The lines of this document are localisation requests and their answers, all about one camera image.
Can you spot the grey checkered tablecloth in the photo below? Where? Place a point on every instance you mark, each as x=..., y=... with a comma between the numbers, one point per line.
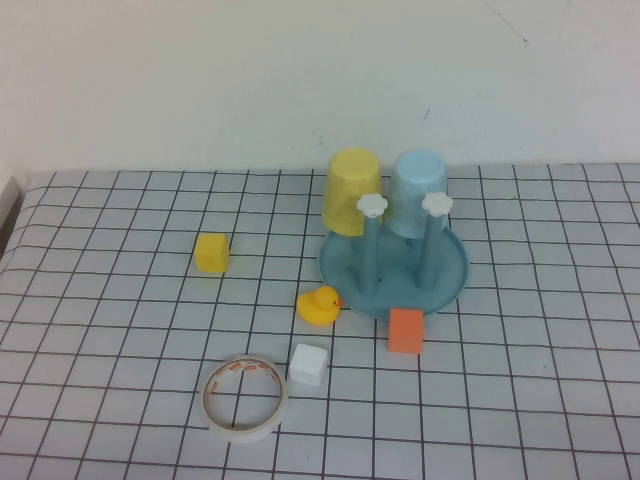
x=100, y=300

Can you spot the yellow plastic cup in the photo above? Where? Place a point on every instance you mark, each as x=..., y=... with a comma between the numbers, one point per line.
x=347, y=190

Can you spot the orange foam block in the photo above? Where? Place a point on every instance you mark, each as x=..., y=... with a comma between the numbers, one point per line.
x=406, y=332

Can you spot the yellow rubber duck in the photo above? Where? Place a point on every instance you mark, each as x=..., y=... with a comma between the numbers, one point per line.
x=317, y=307

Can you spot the light blue plastic cup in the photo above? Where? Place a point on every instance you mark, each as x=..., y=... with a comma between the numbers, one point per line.
x=415, y=200

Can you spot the grey table frame edge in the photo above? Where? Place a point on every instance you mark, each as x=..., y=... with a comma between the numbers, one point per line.
x=7, y=210

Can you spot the yellow foam cube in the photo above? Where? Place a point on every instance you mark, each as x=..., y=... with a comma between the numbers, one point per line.
x=211, y=254

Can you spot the teal cup stand white caps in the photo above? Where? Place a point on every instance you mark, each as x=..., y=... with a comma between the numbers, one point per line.
x=395, y=295

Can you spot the white tape roll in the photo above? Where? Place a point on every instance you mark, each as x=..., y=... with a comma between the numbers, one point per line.
x=245, y=434

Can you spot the white foam cube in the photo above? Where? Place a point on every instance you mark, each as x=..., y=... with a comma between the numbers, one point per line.
x=306, y=367

